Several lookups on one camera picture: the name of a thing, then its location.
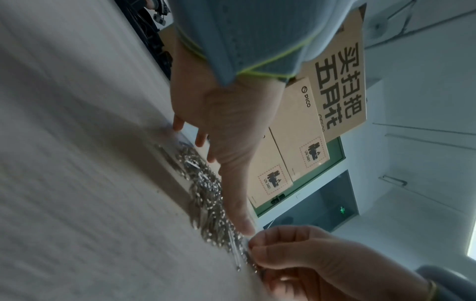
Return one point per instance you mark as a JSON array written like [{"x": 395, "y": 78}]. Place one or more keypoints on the silver paper clips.
[{"x": 204, "y": 182}]

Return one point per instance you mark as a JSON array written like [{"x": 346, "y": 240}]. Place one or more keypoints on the wooden desk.
[{"x": 74, "y": 147}]

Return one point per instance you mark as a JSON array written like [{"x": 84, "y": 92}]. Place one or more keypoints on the cardboard box with red label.
[
  {"x": 267, "y": 176},
  {"x": 301, "y": 132}
]

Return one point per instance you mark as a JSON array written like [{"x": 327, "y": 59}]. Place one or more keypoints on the large printed cardboard box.
[{"x": 342, "y": 82}]

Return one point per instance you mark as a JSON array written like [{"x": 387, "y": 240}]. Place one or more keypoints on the person's right hand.
[{"x": 334, "y": 264}]

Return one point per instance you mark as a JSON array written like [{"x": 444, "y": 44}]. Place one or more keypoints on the person's left hand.
[{"x": 230, "y": 117}]

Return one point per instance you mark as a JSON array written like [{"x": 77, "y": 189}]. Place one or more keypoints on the green cabinet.
[{"x": 316, "y": 182}]

